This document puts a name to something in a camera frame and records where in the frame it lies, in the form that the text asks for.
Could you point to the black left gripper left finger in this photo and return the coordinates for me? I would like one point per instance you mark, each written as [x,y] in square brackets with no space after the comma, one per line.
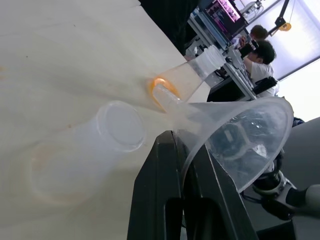
[155,190]

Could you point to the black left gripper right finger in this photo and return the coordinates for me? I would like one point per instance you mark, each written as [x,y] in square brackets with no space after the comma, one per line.
[215,215]

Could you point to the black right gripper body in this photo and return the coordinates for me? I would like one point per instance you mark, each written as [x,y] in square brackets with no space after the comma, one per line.
[240,140]

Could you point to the clear plastic funnel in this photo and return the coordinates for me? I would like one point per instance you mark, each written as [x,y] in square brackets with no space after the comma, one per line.
[200,112]

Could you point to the translucent white plastic bottle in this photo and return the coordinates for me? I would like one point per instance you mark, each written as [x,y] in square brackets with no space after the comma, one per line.
[100,152]

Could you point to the conical flask with orange liquid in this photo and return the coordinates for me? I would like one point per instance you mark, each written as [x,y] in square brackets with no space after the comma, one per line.
[186,75]

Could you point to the black office chair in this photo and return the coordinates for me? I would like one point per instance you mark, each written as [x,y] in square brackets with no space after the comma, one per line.
[265,84]

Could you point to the grey office desk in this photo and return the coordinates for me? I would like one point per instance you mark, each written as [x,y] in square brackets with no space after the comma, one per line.
[237,75]

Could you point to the black-haired person in white shirt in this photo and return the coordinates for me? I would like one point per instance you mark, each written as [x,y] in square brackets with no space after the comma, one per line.
[261,70]

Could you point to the brown-haired person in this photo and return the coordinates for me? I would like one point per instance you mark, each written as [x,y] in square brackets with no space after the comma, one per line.
[257,32]

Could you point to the computer monitor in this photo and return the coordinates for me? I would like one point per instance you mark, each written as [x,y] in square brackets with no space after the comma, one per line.
[225,17]

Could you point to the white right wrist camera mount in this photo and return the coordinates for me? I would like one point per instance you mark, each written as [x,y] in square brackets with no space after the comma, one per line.
[275,186]

